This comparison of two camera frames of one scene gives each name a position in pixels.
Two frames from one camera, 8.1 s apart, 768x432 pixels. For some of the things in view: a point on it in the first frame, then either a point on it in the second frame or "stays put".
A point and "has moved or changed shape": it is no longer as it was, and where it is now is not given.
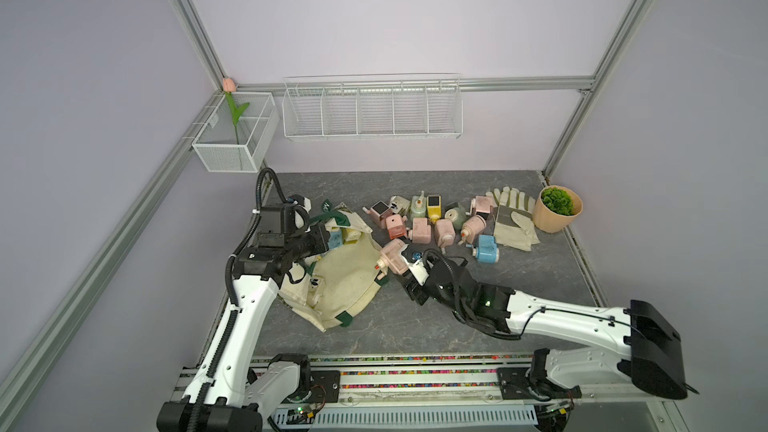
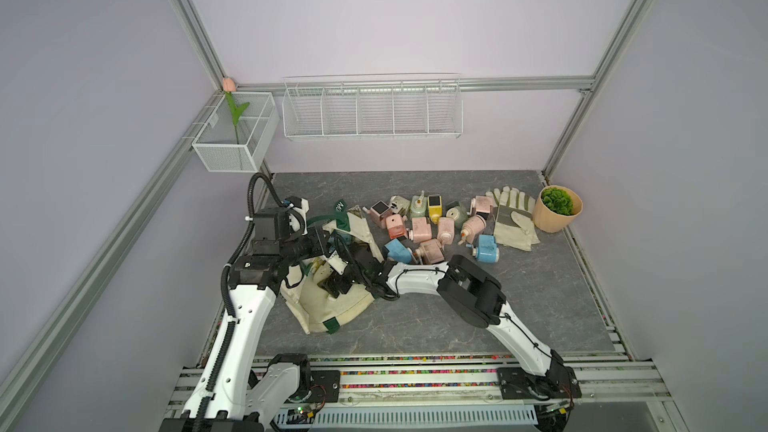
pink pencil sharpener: [379, 212] stays put
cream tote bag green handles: [336, 281] stays put
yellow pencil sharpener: [434, 207] stays put
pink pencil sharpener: [391, 258] has moved or changed shape
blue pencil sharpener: [487, 251] stays put
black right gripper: [413, 288] to [332, 279]
